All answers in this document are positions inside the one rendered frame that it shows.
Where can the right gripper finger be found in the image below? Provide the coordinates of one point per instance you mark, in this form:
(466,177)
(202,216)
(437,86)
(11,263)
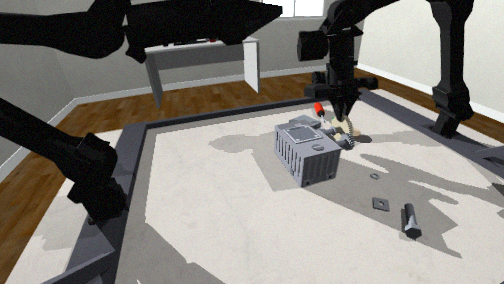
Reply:
(350,101)
(337,103)

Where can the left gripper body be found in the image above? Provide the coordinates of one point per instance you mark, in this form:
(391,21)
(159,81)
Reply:
(191,20)

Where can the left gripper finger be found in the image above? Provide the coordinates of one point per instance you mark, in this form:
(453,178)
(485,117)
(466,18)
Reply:
(254,15)

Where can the red-handled screwdriver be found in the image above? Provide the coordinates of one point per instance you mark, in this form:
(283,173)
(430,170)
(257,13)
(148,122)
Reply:
(320,111)

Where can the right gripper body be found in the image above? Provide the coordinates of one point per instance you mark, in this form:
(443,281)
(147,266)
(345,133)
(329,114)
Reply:
(341,73)

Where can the grey camshaft with large gear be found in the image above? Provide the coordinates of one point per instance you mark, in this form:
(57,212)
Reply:
(343,126)

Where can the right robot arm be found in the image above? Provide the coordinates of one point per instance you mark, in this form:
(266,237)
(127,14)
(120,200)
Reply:
(450,15)

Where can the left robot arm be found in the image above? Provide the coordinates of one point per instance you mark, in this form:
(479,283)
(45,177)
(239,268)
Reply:
(93,34)

